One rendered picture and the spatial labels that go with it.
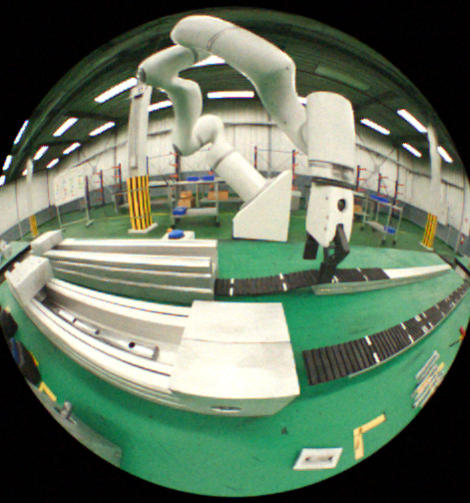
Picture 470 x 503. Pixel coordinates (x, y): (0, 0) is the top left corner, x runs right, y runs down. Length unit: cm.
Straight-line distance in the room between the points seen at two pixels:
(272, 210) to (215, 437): 56
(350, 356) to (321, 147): 29
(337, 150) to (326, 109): 7
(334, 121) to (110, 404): 49
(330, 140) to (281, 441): 38
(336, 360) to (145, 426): 24
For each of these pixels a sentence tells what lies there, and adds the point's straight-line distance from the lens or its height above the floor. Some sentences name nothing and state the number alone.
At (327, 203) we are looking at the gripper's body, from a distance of 27.
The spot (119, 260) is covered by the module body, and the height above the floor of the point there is 86.
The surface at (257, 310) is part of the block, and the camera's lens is 17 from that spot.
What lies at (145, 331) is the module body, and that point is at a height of 84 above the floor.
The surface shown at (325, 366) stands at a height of 81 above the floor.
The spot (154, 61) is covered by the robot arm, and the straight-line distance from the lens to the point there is 51.
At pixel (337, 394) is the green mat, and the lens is 25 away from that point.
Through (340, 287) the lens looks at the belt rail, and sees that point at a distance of 39.
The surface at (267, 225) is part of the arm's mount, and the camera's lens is 57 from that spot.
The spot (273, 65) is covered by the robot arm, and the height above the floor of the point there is 118.
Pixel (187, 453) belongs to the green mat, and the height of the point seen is 78.
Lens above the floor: 99
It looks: 26 degrees down
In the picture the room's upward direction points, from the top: straight up
